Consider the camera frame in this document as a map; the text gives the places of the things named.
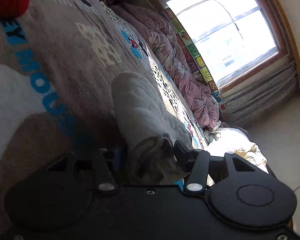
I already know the Mickey Mouse plush blanket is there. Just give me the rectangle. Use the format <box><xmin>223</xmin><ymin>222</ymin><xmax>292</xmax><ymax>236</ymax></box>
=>
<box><xmin>0</xmin><ymin>0</ymin><xmax>206</xmax><ymax>234</ymax></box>

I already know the wooden framed window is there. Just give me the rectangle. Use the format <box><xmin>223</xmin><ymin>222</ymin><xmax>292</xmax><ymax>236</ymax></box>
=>
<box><xmin>148</xmin><ymin>0</ymin><xmax>300</xmax><ymax>93</ymax></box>

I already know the colourful alphabet foam mat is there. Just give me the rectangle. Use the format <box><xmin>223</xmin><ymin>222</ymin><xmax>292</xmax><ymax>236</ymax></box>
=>
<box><xmin>162</xmin><ymin>8</ymin><xmax>228</xmax><ymax>114</ymax></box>

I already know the white quilted garment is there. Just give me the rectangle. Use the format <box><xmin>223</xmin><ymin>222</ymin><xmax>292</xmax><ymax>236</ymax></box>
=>
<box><xmin>111</xmin><ymin>72</ymin><xmax>192</xmax><ymax>185</ymax></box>

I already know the grey dotted curtain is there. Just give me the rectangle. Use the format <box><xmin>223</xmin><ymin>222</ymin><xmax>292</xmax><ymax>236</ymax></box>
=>
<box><xmin>220</xmin><ymin>60</ymin><xmax>299</xmax><ymax>127</ymax></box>

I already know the pink quilted duvet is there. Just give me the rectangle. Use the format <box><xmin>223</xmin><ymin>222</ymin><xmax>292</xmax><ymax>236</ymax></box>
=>
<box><xmin>111</xmin><ymin>3</ymin><xmax>219</xmax><ymax>128</ymax></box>

